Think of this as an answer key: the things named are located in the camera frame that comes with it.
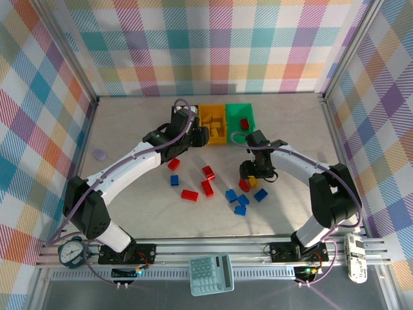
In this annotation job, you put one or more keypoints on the red lego brick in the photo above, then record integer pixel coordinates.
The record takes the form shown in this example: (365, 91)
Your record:
(189, 194)
(243, 185)
(208, 172)
(207, 188)
(173, 164)
(244, 123)

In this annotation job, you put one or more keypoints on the long yellow lego brick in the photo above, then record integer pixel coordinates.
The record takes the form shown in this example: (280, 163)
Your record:
(208, 117)

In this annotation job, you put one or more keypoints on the blue lego brick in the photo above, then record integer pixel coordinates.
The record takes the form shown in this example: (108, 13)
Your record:
(240, 210)
(231, 195)
(260, 194)
(243, 199)
(174, 179)

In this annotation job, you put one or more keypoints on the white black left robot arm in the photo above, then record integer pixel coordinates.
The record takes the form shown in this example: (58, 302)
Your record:
(129, 168)

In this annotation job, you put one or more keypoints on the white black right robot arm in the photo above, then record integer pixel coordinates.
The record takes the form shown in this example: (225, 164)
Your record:
(297, 159)

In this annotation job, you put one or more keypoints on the yellow plastic bin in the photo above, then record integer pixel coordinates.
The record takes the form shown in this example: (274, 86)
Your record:
(216, 140)

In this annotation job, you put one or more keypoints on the green plastic bin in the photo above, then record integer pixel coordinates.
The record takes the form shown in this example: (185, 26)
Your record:
(235, 113)

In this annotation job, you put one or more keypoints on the small purple oval object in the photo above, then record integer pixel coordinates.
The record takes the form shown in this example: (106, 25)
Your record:
(99, 155)

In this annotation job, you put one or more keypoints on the light teal calculator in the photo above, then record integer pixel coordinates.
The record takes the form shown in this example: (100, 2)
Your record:
(211, 274)

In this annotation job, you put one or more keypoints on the black connector board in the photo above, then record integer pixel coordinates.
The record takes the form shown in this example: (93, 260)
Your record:
(306, 272)
(124, 274)

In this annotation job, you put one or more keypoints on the white printed bottle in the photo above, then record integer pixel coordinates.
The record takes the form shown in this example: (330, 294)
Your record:
(356, 258)

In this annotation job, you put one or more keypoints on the dark green alarm clock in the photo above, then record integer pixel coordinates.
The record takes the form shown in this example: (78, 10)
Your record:
(70, 253)

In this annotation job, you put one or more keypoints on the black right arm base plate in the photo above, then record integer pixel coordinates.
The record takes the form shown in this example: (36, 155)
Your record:
(280, 250)

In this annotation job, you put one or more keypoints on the aluminium mounting rail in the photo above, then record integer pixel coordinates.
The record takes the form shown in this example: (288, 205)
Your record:
(193, 248)

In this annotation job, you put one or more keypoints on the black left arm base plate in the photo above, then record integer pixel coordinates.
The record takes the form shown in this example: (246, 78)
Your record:
(146, 252)

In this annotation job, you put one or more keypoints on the aluminium frame post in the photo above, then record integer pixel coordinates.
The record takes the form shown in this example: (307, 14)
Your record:
(64, 48)
(351, 48)

